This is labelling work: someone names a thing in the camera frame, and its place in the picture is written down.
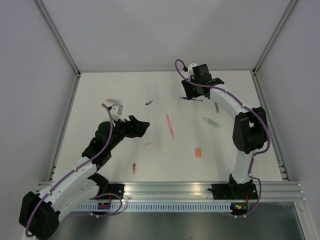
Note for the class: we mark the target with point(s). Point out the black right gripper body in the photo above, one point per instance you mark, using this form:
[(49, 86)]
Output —
[(195, 90)]

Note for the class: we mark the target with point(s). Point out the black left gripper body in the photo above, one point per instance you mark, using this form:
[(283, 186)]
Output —
[(122, 130)]

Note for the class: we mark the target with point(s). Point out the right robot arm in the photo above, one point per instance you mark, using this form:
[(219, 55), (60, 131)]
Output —
[(250, 130)]

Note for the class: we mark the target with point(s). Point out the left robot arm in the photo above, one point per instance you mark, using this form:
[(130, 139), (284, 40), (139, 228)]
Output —
[(41, 213)]

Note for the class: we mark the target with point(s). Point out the purple grey marker pen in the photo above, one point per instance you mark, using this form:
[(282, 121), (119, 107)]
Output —
[(217, 107)]

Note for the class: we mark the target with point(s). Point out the orange highlighter pen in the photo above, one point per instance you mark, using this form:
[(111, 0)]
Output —
[(114, 101)]

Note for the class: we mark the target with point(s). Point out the green highlighter pen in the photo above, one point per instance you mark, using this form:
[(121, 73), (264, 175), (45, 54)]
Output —
[(211, 122)]

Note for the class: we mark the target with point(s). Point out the orange highlighter cap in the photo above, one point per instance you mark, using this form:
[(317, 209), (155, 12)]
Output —
[(198, 152)]

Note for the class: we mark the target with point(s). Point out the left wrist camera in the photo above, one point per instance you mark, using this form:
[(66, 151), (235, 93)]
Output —
[(116, 112)]

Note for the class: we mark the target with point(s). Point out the white slotted cable duct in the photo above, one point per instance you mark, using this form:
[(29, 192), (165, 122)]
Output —
[(170, 207)]

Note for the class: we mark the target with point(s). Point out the right aluminium frame post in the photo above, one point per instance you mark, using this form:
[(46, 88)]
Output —
[(275, 34)]

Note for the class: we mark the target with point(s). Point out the aluminium frame post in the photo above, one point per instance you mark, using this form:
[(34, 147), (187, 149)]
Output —
[(42, 9), (275, 34)]

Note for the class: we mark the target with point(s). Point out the aluminium mounting rail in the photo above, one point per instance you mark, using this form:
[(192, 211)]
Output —
[(271, 191)]

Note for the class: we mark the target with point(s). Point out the left aluminium frame post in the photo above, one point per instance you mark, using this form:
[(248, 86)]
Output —
[(42, 9)]

